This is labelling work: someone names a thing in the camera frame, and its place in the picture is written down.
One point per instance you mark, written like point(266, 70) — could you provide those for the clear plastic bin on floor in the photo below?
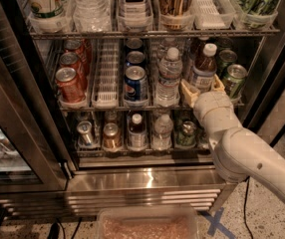
point(148, 222)

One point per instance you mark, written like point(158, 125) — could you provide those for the green can bottom left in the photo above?
point(186, 134)

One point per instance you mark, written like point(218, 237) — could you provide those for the clear water bottle middle shelf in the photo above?
point(169, 74)

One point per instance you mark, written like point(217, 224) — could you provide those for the silver can bottom shelf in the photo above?
point(84, 128)

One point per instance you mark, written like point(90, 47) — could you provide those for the bronze can bottom shelf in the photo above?
point(111, 136)

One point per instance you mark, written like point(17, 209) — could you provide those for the fridge glass door left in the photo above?
point(27, 107)

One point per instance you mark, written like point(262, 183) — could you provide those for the tea bottle shelf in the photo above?
point(137, 133)
point(134, 13)

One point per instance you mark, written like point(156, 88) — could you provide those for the tea bottle top shelf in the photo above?
point(134, 13)

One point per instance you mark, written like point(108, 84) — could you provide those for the blue label tea bottle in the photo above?
point(204, 68)

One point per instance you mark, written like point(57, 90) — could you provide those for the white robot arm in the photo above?
point(237, 152)

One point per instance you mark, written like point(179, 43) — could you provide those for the water bottle bottom shelf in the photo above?
point(161, 134)

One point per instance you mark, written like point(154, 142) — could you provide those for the green soda can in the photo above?
point(224, 59)
point(233, 80)

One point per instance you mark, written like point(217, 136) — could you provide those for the front green soda can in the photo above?
point(233, 80)

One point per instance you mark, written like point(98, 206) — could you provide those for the clear water bottle top shelf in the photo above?
point(92, 16)

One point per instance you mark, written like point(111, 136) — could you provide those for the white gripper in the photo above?
point(209, 103)

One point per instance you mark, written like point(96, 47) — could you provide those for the front blue pepsi can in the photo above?
point(135, 84)

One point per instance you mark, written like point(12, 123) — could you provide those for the blue pepsi can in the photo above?
point(135, 58)
point(135, 84)

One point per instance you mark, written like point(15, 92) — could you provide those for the green can bottom right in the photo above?
point(202, 139)

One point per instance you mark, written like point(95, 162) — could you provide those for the tea bottle bottom shelf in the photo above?
point(137, 133)

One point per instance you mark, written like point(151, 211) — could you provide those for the front red soda can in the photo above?
point(70, 85)

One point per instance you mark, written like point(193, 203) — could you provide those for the clear water bottle shelf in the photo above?
point(92, 16)
point(169, 74)

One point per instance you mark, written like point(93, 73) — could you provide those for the red soda can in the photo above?
point(77, 46)
point(70, 85)
point(71, 59)

